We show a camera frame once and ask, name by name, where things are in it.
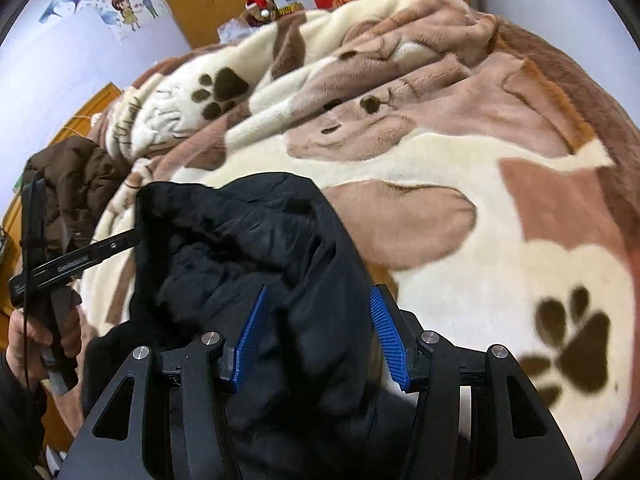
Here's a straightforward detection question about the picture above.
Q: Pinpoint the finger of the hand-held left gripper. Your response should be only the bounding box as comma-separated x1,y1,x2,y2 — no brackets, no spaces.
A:
90,229,142,262

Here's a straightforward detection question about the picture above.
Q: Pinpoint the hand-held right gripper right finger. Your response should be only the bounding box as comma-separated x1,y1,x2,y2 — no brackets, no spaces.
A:
369,284,583,480

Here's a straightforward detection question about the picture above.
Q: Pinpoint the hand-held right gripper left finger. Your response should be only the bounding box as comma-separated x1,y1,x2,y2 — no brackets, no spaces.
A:
57,284,271,480

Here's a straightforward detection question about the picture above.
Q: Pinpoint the black puffer jacket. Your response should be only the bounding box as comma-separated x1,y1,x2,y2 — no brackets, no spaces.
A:
82,171,426,480

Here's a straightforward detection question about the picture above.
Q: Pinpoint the person's left forearm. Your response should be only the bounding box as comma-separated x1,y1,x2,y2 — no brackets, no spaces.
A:
0,350,48,480

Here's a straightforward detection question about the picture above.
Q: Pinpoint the person's left hand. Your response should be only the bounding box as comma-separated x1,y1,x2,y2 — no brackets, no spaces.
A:
6,305,56,392

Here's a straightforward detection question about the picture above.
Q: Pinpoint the brown puffer jacket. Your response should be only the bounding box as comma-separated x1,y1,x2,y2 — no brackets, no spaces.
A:
22,136,133,281

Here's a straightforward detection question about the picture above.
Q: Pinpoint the paw print fleece blanket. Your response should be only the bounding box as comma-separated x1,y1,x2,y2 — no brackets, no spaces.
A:
75,0,640,480

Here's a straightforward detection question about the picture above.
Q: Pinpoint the white plastic bag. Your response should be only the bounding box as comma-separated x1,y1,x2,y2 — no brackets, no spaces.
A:
219,16,253,43

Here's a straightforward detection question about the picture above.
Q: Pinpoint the plush toy with santa hat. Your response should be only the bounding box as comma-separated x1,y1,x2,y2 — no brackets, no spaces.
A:
244,0,278,26

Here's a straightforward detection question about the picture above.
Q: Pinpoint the cartoon wall poster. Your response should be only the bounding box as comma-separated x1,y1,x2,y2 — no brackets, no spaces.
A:
39,0,163,43

